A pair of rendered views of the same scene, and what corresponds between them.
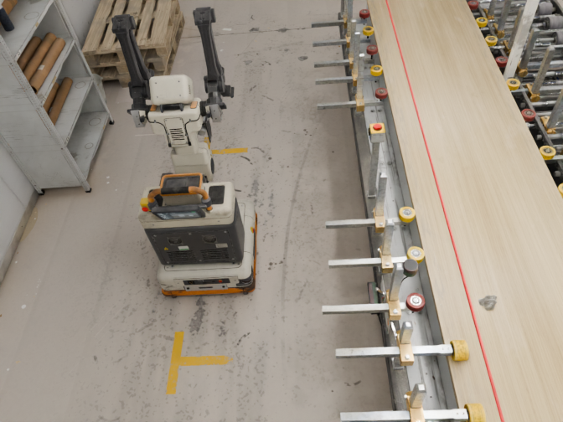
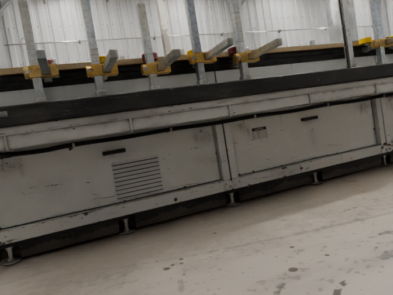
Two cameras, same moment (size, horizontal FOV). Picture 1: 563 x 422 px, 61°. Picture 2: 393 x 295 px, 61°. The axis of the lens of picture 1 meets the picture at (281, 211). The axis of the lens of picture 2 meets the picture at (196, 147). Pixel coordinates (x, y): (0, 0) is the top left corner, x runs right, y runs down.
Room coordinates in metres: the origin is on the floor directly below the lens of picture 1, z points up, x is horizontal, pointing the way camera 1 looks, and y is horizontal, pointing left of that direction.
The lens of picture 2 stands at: (3.61, 0.85, 0.48)
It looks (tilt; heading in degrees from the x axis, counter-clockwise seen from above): 3 degrees down; 243
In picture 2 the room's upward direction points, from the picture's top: 9 degrees counter-clockwise
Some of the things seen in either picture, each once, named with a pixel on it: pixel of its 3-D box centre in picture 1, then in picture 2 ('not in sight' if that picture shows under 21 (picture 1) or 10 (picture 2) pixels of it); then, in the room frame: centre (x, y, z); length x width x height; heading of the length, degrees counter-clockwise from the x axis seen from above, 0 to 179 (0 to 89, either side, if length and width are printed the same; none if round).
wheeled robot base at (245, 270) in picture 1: (209, 245); not in sight; (1.99, 0.53, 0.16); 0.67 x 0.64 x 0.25; 174
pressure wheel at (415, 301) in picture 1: (414, 306); not in sight; (0.99, -0.54, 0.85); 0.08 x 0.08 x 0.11
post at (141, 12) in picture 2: (352, 50); (148, 54); (3.02, -0.66, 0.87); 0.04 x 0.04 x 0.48; 84
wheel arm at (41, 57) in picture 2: (338, 23); (45, 68); (3.49, -0.65, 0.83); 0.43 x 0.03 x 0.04; 84
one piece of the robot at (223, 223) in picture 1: (194, 218); not in sight; (1.90, 0.54, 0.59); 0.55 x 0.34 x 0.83; 84
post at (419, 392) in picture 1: (412, 409); not in sight; (0.54, -0.40, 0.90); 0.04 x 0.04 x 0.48; 84
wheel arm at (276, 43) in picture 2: (350, 105); (254, 54); (2.49, -0.54, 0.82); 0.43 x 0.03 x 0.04; 84
